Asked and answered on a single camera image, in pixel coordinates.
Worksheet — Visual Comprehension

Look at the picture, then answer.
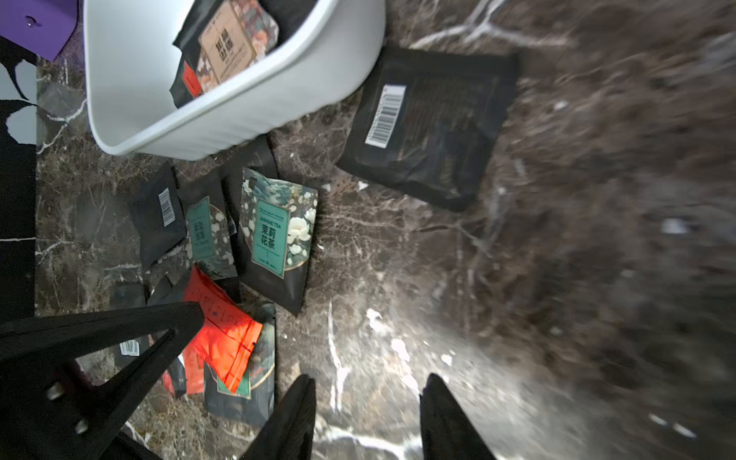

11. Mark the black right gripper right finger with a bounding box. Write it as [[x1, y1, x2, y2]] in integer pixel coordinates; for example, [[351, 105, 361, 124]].
[[420, 374, 496, 460]]

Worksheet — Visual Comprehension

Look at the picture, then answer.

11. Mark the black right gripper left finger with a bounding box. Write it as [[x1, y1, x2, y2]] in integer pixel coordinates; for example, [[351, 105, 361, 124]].
[[241, 374, 316, 460]]

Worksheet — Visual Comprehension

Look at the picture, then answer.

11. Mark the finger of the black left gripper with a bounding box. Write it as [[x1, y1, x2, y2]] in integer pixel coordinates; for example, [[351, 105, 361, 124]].
[[1, 302, 205, 459]]

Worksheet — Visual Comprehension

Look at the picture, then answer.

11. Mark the orange red tea bag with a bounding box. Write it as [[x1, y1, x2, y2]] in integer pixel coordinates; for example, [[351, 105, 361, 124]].
[[182, 266, 263, 395]]

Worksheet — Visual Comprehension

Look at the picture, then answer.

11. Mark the green label floral tea bag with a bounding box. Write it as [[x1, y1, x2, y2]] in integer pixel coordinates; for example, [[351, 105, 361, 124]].
[[178, 170, 238, 281]]

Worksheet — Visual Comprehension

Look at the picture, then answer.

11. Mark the black tea bag with barcode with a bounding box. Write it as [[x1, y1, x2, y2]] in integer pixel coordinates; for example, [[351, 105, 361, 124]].
[[337, 47, 521, 212]]

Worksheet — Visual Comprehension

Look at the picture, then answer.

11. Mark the black barcode tea bag left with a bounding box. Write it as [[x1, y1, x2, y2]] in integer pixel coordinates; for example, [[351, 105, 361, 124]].
[[130, 161, 186, 271]]

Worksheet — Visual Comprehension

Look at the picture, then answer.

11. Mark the white plastic storage box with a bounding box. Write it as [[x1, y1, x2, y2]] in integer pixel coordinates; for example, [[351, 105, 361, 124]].
[[82, 1, 386, 161]]

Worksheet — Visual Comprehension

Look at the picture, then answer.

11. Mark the purple wedge block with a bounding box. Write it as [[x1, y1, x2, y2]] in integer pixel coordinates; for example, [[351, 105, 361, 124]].
[[1, 0, 79, 61]]

